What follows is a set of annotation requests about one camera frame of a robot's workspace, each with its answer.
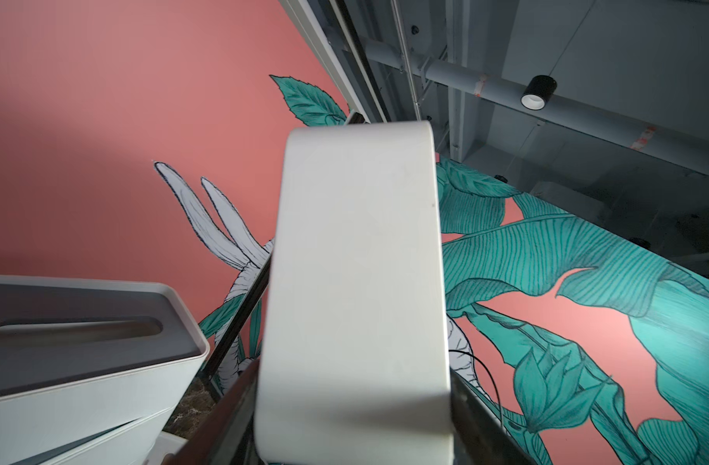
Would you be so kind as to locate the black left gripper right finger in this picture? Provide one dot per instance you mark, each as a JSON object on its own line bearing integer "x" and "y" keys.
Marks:
{"x": 479, "y": 438}

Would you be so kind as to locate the white box grey lid front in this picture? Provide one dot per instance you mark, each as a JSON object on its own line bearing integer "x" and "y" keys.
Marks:
{"x": 79, "y": 357}

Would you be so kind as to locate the white box grey lid back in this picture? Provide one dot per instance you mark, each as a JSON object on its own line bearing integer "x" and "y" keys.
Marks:
{"x": 126, "y": 444}

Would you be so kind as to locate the small white box bamboo lid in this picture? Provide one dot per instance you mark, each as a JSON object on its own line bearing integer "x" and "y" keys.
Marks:
{"x": 354, "y": 366}

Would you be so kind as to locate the black right frame post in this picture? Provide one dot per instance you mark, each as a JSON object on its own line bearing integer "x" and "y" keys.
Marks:
{"x": 239, "y": 311}

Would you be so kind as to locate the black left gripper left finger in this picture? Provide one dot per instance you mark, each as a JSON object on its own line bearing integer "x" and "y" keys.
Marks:
{"x": 227, "y": 436}

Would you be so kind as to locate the white box grey lid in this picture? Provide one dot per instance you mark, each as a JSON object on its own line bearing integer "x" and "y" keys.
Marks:
{"x": 79, "y": 357}
{"x": 126, "y": 444}

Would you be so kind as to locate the grey ceiling pipe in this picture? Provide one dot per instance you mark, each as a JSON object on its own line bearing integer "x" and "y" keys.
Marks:
{"x": 647, "y": 138}

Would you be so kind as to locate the black ceiling spot lamp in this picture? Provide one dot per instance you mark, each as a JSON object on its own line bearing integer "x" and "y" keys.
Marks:
{"x": 538, "y": 92}

